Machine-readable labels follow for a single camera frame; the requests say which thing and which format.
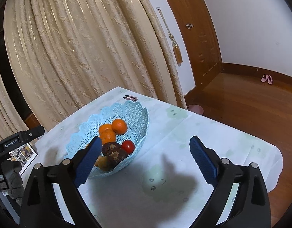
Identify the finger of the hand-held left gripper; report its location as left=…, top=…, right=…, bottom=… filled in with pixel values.
left=18, top=126, right=45, bottom=143

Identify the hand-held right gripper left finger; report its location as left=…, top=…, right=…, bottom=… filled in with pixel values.
left=19, top=136, right=103, bottom=228

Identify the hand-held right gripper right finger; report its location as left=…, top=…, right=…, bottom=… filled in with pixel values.
left=189, top=135, right=272, bottom=228

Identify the dark brown round fruit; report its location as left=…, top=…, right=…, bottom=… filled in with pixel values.
left=106, top=148, right=129, bottom=169
left=102, top=142, right=121, bottom=156

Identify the orange tangerine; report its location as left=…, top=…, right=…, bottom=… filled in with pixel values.
left=111, top=119, right=127, bottom=135
left=94, top=155, right=108, bottom=171
left=99, top=131, right=117, bottom=145
left=99, top=123, right=113, bottom=133

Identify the red round tomato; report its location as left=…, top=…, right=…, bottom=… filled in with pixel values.
left=122, top=140, right=136, bottom=154

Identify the light blue plastic basket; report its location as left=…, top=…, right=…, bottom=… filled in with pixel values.
left=63, top=100, right=149, bottom=180

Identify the person's left hand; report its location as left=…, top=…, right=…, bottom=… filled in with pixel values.
left=2, top=160, right=25, bottom=206

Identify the wooden cabinet behind curtains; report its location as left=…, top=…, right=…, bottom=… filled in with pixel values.
left=25, top=113, right=42, bottom=130

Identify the photo collage poster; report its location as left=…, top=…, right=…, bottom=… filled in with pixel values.
left=8, top=143, right=38, bottom=175

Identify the narrow beige curtain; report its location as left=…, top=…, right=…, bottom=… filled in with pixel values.
left=0, top=57, right=30, bottom=143

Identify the pale green printed tablecloth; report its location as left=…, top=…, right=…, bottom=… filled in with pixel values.
left=18, top=87, right=284, bottom=228

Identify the pink round object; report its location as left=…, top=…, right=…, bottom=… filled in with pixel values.
left=187, top=104, right=204, bottom=115

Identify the wide beige curtain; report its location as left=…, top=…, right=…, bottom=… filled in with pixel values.
left=4, top=0, right=188, bottom=131

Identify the wooden door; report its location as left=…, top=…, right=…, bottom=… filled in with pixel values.
left=157, top=0, right=223, bottom=98

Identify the gold curtain tassel tieback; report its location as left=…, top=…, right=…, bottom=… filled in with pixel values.
left=157, top=7, right=183, bottom=65

